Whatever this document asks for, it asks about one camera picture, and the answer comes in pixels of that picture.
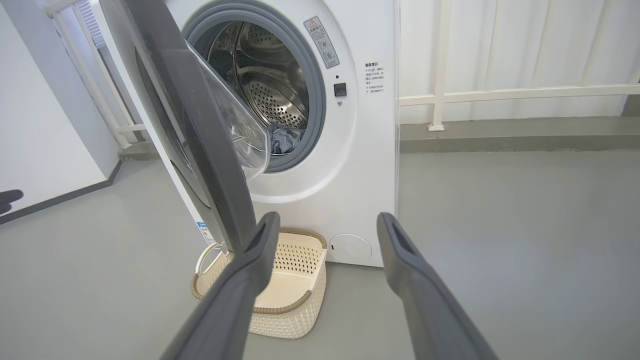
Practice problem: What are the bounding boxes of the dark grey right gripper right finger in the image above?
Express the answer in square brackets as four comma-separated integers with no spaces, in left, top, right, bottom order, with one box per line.
[376,211,501,360]

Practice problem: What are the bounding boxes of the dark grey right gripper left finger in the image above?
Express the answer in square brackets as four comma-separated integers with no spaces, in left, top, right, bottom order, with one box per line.
[160,211,281,360]

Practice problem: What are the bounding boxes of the blue garment orange waffle print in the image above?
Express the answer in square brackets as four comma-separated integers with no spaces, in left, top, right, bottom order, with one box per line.
[269,135,303,155]

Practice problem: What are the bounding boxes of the blue bear-print garment white lining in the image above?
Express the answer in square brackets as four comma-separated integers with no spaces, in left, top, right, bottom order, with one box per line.
[272,125,301,146]

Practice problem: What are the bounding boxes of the black round glass washer door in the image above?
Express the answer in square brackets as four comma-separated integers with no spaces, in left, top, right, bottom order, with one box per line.
[115,0,272,256]

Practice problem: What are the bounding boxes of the white front-load washing machine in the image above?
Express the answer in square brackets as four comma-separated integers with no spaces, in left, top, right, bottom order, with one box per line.
[100,0,399,268]

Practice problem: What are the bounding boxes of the perforated steel washer drum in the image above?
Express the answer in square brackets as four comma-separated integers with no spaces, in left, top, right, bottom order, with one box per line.
[192,20,310,153]

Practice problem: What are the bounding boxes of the cream laundry basket brown rim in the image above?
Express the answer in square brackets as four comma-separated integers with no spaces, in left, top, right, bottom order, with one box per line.
[190,228,328,340]

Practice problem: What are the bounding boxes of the blue energy label sticker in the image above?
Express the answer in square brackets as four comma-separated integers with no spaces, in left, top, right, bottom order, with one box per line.
[196,221,217,246]

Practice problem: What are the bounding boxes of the round white drain filter cover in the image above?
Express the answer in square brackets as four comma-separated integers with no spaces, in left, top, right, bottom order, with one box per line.
[329,233,373,263]

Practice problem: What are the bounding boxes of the white metal railing slanted posts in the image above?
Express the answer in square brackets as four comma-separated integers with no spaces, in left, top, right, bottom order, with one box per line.
[46,0,148,150]

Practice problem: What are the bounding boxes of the white louvred vent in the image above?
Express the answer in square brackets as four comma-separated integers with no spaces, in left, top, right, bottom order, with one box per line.
[80,0,108,49]

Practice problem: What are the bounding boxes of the grey warning sticker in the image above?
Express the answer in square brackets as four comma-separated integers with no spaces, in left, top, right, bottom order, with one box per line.
[303,16,340,69]

